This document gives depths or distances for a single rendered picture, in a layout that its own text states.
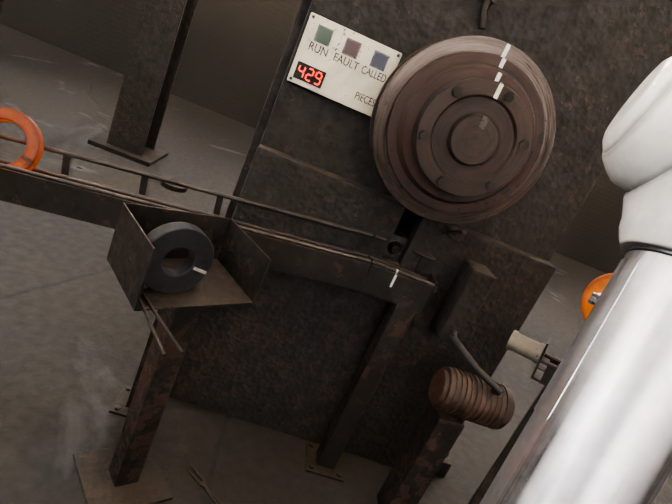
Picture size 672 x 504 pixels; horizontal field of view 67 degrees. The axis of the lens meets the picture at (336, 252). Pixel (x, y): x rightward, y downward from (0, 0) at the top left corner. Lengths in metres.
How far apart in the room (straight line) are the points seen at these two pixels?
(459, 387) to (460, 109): 0.73
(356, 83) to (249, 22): 6.07
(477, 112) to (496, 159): 0.13
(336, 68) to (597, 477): 1.20
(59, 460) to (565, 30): 1.73
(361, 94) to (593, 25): 0.64
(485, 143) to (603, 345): 0.90
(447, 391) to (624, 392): 1.07
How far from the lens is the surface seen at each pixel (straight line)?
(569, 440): 0.44
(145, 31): 4.02
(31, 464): 1.55
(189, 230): 1.05
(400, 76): 1.32
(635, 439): 0.44
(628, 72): 1.69
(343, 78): 1.44
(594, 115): 1.66
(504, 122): 1.32
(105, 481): 1.52
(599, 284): 1.35
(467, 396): 1.48
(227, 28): 7.51
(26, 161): 1.55
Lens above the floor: 1.13
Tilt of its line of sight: 18 degrees down
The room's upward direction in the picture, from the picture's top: 24 degrees clockwise
